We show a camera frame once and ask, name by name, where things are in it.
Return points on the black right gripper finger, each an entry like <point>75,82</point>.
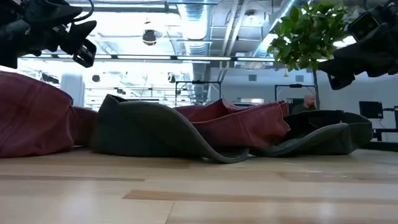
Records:
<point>365,26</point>
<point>342,68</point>

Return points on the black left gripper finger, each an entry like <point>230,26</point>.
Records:
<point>77,37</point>
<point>53,12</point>

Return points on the maroon baseball cap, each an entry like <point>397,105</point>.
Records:
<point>242,127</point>
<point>31,118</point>

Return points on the white ceiling light panel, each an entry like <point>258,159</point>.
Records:
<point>345,42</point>

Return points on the small black ceiling spotlight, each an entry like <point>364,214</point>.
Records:
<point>95,78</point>
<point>171,77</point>

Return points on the potted green leafy tree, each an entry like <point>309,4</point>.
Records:
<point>308,34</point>

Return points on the person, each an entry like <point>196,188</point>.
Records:
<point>308,104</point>

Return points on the black computer monitor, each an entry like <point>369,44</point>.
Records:
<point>370,109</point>

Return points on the white round column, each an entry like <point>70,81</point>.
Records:
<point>72,90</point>

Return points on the small yellow hanging cone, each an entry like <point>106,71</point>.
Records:
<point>285,74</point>

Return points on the long ceiling light strip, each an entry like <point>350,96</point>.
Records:
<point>143,57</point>

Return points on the black pendant ceiling lamp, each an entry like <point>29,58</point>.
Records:
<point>149,37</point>

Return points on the black desk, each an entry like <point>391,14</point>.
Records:
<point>385,130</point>

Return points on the grey wall vent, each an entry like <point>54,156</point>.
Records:
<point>252,77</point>
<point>299,78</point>

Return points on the black aluminium table frame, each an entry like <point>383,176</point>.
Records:
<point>382,146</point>

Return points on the silver ventilation duct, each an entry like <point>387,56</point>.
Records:
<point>194,18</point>

